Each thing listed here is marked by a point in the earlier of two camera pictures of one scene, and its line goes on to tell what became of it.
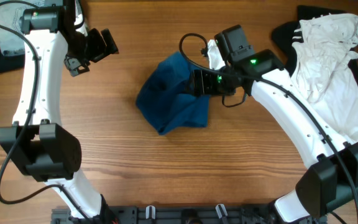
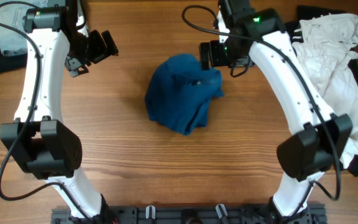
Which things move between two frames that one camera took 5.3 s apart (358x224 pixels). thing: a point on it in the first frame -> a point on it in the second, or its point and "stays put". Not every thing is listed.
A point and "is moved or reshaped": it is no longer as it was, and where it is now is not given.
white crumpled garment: [321, 63] stays put
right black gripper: [201, 79] -> [213, 47]
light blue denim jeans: [10, 31] stays put
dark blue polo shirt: [165, 99] is moved or reshaped
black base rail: [180, 214] stays put
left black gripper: [101, 51] stays put
